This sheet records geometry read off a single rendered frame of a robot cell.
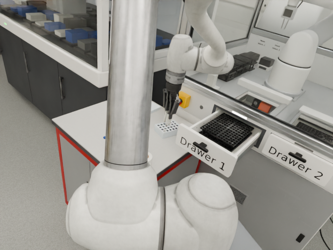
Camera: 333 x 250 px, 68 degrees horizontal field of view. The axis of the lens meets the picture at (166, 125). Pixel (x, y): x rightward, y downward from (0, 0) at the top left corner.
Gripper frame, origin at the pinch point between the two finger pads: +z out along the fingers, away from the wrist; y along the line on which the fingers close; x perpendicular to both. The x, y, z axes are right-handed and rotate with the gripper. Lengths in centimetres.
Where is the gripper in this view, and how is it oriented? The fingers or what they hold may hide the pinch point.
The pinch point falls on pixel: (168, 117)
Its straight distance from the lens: 127.1
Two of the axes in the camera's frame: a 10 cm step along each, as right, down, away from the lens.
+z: -1.5, 8.2, 5.6
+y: 5.4, 5.4, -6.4
